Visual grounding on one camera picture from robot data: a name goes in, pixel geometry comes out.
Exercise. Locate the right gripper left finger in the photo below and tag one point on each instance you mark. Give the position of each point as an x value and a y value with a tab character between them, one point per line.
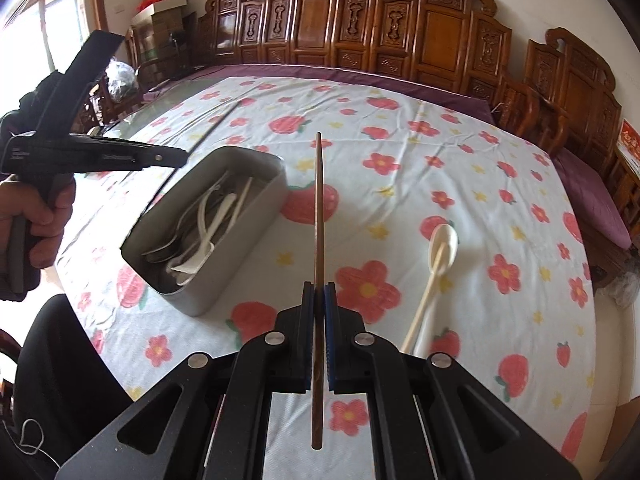
304	339

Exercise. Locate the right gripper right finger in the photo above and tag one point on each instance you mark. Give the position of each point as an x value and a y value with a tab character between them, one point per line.
344	362

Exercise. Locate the brown chopstick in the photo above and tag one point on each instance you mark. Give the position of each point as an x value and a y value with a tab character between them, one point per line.
319	354

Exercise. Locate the person's left hand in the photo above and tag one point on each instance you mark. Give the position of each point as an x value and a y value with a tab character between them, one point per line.
48	223

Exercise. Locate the white plastic spoon in tray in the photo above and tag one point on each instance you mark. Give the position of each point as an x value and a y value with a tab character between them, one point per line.
184	267

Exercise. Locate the metal rectangular tray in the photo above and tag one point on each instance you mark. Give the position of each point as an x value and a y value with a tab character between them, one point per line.
188	245

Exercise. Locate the beige chopstick in tray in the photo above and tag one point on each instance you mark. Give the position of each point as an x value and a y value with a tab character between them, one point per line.
240	203

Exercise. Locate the steel spoon in tray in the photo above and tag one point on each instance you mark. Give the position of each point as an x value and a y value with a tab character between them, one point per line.
170	247

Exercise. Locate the white spoon on table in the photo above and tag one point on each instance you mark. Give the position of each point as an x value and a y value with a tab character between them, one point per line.
444	233

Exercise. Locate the cardboard boxes stack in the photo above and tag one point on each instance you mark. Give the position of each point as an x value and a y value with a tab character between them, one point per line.
153	28

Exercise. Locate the floral strawberry tablecloth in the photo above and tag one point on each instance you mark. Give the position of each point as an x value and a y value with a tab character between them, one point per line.
515	309

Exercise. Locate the wooden chair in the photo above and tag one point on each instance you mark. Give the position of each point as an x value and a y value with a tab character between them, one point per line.
535	115

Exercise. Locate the red calendar card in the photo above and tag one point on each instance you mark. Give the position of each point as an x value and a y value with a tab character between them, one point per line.
628	143

